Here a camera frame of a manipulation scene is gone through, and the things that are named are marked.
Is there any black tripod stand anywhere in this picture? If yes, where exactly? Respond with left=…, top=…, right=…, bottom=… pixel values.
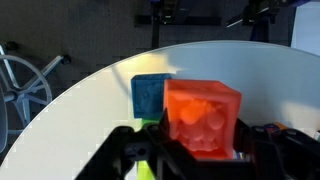
left=226, top=0, right=296, bottom=43

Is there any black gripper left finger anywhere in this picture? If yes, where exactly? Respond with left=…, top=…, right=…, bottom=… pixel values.
left=158, top=108, right=171, bottom=142

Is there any orange embossed block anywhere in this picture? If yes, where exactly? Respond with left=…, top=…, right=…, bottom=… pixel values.
left=163, top=78, right=242, bottom=160

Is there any yellow-green embossed block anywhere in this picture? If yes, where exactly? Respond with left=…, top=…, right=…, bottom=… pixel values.
left=136, top=159, right=156, bottom=180

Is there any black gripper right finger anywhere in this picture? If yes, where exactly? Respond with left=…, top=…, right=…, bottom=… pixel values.
left=232, top=118, right=255, bottom=158

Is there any black stand with crossbar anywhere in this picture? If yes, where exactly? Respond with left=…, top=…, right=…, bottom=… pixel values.
left=134, top=0, right=223, bottom=51

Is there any grey office chair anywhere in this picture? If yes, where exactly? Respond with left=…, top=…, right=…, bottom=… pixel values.
left=0, top=41, right=73, bottom=154

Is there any blue embossed block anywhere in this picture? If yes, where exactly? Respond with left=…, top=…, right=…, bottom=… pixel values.
left=130, top=73, right=173, bottom=119

